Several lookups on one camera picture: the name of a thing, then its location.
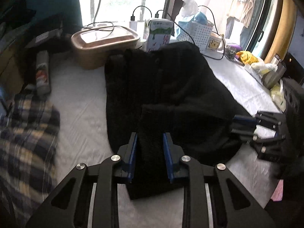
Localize spray can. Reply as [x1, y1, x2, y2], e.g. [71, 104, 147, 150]
[35, 50, 52, 96]

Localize white perforated basket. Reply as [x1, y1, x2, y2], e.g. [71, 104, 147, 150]
[175, 20, 213, 53]

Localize white yellow plastic bag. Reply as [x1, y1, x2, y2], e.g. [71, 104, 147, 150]
[244, 61, 278, 77]

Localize yellow curtain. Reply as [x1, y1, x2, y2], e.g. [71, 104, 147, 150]
[263, 0, 298, 65]

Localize steel tumbler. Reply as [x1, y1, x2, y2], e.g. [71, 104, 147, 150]
[262, 54, 287, 90]

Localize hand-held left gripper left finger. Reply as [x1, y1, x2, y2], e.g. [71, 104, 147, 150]
[25, 131, 138, 228]

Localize white charger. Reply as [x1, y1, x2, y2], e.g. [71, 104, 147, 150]
[129, 20, 146, 40]

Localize flat black box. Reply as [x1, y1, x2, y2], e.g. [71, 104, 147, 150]
[26, 29, 63, 49]

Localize blue cloth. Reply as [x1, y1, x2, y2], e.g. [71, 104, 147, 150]
[193, 12, 210, 26]

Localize grey desk lamp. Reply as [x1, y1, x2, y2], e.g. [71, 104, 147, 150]
[81, 0, 115, 32]

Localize plaid shirt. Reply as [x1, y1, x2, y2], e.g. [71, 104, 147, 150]
[0, 88, 61, 228]

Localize pale green tissue pack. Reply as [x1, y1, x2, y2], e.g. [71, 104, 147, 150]
[270, 85, 287, 111]

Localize pink cloth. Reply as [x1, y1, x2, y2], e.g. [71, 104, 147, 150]
[270, 180, 285, 203]

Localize hanging clothes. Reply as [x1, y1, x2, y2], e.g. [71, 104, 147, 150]
[224, 0, 264, 46]

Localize green white milk carton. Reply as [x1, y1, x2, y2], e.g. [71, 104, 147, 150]
[143, 18, 174, 53]

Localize beige lunch box brown lid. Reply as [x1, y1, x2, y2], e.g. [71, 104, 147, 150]
[71, 26, 141, 71]

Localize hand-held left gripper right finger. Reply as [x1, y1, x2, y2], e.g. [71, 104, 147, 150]
[162, 131, 277, 228]

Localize short black cable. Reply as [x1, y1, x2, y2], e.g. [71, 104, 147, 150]
[131, 5, 171, 22]

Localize white mug bear print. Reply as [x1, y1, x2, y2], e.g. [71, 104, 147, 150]
[206, 32, 226, 53]

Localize black pants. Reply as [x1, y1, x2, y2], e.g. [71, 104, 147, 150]
[104, 41, 257, 200]

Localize purple cloth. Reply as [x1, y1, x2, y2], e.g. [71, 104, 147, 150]
[226, 43, 241, 53]

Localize small figurine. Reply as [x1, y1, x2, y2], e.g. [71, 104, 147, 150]
[223, 45, 236, 59]

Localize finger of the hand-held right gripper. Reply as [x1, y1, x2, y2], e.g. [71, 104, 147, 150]
[231, 128, 286, 158]
[234, 110, 283, 129]

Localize white quilted table cover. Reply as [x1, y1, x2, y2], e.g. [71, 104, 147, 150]
[14, 37, 285, 228]

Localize black monitor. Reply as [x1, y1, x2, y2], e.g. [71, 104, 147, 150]
[283, 51, 304, 82]

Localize dark blue curtain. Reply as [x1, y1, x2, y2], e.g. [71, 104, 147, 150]
[22, 0, 84, 30]

